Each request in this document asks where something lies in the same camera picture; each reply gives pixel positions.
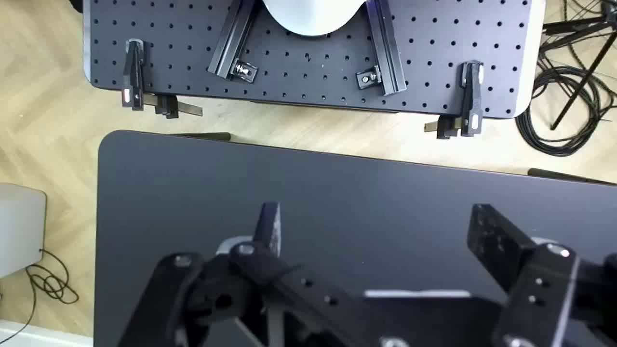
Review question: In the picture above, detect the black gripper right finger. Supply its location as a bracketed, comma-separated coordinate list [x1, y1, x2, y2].
[466, 202, 617, 347]

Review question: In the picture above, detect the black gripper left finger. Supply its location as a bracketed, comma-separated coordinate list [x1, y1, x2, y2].
[115, 200, 362, 347]

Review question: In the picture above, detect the light grey box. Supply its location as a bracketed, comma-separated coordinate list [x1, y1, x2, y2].
[0, 183, 49, 279]

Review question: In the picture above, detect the black table clamp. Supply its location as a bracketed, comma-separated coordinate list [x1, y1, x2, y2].
[422, 57, 487, 140]
[121, 36, 204, 121]

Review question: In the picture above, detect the black tripod stand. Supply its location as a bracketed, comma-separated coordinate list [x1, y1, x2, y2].
[541, 0, 617, 131]

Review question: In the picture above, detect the black aluminium extrusion strut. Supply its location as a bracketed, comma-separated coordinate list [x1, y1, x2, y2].
[354, 0, 408, 96]
[206, 0, 260, 84]

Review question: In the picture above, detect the thin black floor cable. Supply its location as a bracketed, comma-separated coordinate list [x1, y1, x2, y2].
[0, 248, 82, 345]

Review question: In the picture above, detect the black coiled cable bundle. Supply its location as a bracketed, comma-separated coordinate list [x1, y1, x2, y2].
[512, 0, 617, 158]

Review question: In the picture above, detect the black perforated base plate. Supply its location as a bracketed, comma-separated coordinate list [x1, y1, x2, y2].
[80, 0, 547, 121]

